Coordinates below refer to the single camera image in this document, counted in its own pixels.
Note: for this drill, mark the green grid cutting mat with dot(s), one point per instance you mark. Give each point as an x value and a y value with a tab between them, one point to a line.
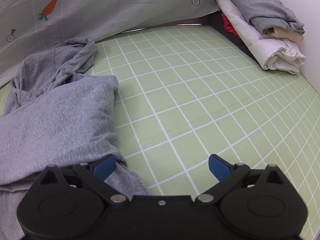
186	93

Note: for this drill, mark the folded beige garment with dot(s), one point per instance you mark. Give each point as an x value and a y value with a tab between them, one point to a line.
279	33

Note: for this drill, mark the folded grey garment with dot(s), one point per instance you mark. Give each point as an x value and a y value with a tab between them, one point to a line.
266	14

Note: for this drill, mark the red and black garment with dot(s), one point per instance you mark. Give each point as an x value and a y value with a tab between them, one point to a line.
219	21

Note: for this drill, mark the grey carrot-print bed sheet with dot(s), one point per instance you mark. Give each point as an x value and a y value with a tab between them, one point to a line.
30	26

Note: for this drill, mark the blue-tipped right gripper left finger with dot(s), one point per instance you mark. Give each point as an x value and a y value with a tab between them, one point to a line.
93	176

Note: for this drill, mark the grey zip hoodie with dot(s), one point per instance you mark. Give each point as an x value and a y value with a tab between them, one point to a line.
57	114

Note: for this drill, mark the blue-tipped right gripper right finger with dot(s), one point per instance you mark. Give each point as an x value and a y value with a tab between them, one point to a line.
229	177

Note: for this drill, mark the folded white garment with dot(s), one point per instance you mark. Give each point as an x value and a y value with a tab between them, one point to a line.
270	52

